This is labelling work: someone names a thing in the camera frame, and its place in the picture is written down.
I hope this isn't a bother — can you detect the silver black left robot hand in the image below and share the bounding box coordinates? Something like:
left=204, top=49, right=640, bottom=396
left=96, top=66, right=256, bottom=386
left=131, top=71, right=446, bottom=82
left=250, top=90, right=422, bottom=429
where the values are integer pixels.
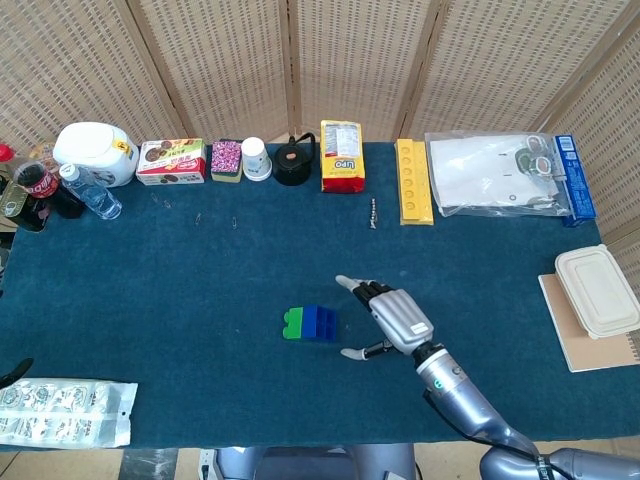
left=0, top=357, right=35, bottom=390

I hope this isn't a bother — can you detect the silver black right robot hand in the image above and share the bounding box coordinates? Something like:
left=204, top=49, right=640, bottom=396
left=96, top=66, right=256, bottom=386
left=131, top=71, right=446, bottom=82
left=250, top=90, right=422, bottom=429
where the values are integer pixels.
left=335, top=274, right=435, bottom=361

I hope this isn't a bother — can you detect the blue building block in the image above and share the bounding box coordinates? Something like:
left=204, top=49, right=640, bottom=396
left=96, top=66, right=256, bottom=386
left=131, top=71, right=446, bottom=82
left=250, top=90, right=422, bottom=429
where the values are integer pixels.
left=301, top=303, right=341, bottom=344

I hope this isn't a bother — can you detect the green toy block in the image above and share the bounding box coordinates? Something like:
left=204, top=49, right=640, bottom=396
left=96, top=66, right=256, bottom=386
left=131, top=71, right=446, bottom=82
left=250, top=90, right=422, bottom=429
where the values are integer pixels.
left=281, top=307, right=307, bottom=341

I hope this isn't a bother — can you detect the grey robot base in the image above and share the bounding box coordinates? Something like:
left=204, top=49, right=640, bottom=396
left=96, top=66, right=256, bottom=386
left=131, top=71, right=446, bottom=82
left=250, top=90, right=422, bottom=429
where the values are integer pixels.
left=199, top=445, right=417, bottom=480

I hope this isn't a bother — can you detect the white printed packet bag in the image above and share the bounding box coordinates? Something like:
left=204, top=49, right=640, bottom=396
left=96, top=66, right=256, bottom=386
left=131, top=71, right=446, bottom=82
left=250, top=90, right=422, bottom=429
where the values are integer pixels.
left=0, top=378, right=139, bottom=449

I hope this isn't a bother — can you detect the yellow holed plastic tray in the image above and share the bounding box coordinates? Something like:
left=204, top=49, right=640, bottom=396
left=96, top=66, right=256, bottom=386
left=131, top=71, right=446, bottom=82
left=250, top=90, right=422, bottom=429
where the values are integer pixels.
left=394, top=139, right=435, bottom=227

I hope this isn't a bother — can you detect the yellow red snack bag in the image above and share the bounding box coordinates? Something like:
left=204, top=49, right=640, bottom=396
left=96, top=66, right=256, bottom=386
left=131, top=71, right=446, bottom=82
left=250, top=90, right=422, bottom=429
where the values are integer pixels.
left=319, top=119, right=367, bottom=194

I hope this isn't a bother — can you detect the clear plastic zip bag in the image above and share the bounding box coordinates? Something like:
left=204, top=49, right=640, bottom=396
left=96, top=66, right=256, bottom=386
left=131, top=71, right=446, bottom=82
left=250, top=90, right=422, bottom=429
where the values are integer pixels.
left=424, top=130, right=572, bottom=219

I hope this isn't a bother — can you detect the dark bottle gold label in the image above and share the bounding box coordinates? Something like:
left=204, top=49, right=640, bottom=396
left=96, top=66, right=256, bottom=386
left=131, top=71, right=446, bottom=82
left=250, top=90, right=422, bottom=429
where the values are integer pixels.
left=0, top=172, right=51, bottom=234

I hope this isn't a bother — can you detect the brown spiral notebook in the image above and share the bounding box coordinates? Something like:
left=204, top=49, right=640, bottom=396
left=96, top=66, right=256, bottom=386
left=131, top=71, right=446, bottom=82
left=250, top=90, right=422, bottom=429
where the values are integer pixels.
left=537, top=273, right=640, bottom=374

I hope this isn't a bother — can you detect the cola bottle red label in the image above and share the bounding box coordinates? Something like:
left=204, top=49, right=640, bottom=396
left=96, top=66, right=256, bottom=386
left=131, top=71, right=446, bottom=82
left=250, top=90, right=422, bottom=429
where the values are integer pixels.
left=14, top=162, right=85, bottom=221

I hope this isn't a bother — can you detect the clear plastic water bottle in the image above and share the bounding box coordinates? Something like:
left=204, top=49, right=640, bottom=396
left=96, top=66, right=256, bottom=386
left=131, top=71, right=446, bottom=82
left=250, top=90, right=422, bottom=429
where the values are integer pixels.
left=58, top=163, right=123, bottom=221

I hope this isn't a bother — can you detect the blue felt tablecloth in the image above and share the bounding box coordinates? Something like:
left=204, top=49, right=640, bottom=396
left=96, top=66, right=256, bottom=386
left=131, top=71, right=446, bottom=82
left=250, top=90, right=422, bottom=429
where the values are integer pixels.
left=0, top=141, right=626, bottom=452

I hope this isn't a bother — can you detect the beige lidded food container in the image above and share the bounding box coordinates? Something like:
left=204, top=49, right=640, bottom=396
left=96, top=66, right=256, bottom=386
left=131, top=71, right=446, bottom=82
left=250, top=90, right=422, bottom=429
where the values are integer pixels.
left=554, top=244, right=640, bottom=341

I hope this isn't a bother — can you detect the white paper cup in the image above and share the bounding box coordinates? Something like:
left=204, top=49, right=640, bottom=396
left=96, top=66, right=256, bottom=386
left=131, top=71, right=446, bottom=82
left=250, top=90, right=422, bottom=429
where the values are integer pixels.
left=241, top=137, right=274, bottom=182

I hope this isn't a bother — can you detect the red cap brown bottle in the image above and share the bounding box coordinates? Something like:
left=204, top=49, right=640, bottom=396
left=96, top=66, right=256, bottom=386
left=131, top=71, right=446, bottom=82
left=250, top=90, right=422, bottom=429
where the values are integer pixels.
left=0, top=143, right=31, bottom=176

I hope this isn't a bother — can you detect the yellowish snack pack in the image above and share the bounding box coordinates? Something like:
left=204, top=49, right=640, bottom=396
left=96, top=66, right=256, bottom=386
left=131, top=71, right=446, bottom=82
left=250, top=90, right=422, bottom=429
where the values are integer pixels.
left=28, top=142, right=57, bottom=169

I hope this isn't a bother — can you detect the blue cardboard box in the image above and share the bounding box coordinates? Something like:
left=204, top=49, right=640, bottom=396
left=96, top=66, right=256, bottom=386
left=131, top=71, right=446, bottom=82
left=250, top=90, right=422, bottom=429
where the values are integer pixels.
left=553, top=133, right=599, bottom=229

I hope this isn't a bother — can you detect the yellow sponge patterned pink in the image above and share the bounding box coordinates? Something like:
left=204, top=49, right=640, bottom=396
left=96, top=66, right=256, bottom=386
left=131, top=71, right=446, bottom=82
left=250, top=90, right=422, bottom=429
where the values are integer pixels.
left=210, top=139, right=244, bottom=183

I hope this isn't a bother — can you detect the white plastic lidded jug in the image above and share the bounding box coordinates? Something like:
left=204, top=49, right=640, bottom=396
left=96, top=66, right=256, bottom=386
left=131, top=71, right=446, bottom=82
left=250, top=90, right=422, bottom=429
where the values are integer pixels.
left=53, top=122, right=140, bottom=189

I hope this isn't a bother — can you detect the chocolate cookie box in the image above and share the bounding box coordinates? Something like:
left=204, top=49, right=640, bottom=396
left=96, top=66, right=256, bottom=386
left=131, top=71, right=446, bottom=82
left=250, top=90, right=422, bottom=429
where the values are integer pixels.
left=135, top=138, right=207, bottom=187

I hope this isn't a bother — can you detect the woven wooden folding screen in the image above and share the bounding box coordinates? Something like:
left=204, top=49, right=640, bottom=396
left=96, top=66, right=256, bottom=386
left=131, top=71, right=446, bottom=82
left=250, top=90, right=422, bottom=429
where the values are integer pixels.
left=0, top=0, right=640, bottom=281

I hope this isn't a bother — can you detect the black kettle with handle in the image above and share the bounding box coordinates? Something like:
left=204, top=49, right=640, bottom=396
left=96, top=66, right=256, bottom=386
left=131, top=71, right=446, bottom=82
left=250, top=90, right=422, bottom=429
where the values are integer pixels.
left=273, top=132, right=318, bottom=187

